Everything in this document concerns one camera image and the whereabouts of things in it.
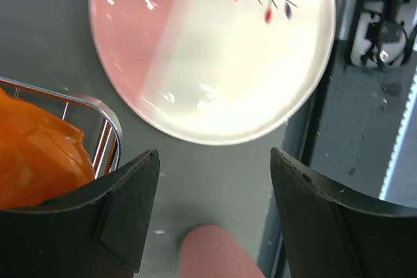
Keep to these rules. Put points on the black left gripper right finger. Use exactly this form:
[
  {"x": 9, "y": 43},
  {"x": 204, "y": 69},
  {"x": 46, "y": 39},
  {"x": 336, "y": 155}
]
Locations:
[{"x": 330, "y": 230}]

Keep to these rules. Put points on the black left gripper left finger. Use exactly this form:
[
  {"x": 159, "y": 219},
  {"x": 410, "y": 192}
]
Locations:
[{"x": 97, "y": 230}]

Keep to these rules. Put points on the chrome wire dish rack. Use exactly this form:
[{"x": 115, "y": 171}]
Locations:
[{"x": 101, "y": 127}]

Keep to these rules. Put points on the white orange bowl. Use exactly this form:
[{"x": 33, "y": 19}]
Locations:
[{"x": 42, "y": 156}]

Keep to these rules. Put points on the pink plastic cup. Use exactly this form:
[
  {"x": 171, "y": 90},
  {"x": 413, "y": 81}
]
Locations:
[{"x": 210, "y": 251}]

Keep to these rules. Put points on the pink white floral plate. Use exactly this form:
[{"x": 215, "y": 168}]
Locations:
[{"x": 214, "y": 72}]

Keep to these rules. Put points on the grey slotted cable duct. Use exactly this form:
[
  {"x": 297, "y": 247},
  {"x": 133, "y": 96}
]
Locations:
[{"x": 405, "y": 119}]

